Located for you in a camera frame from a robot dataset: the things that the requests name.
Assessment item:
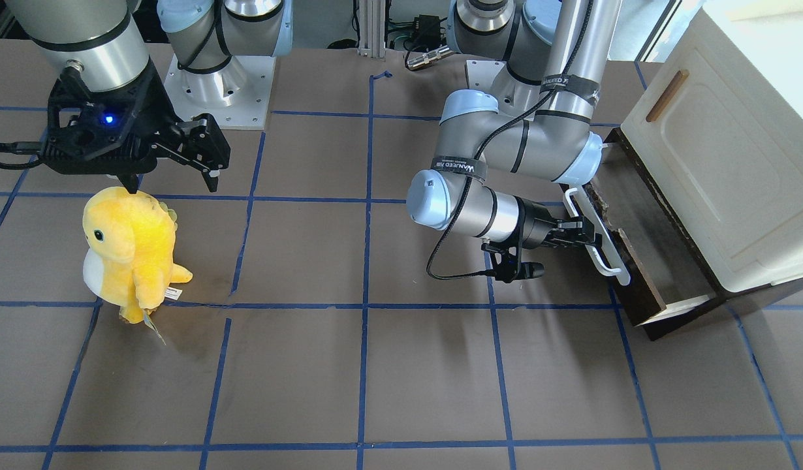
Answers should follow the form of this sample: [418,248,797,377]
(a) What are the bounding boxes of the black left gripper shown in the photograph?
[517,197,602,249]

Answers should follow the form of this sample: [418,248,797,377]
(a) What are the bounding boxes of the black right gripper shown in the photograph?
[39,62,231,195]

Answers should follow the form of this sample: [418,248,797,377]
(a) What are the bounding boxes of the dark wooden drawer cabinet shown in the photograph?
[584,128,803,340]

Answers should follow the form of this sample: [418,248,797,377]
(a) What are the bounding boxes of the white drawer handle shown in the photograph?
[563,185,631,286]

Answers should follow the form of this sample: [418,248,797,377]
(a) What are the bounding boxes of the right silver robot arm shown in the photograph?
[0,1,293,193]

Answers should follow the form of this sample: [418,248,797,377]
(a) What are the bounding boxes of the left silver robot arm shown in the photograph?
[407,1,622,249]

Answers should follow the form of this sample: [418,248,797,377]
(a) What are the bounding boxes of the yellow plush dinosaur toy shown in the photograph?
[82,187,193,327]

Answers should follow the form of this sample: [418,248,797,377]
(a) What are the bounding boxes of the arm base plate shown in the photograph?
[466,59,542,118]
[164,56,277,130]

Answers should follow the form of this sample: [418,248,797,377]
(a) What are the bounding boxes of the aluminium frame post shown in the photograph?
[356,0,387,60]

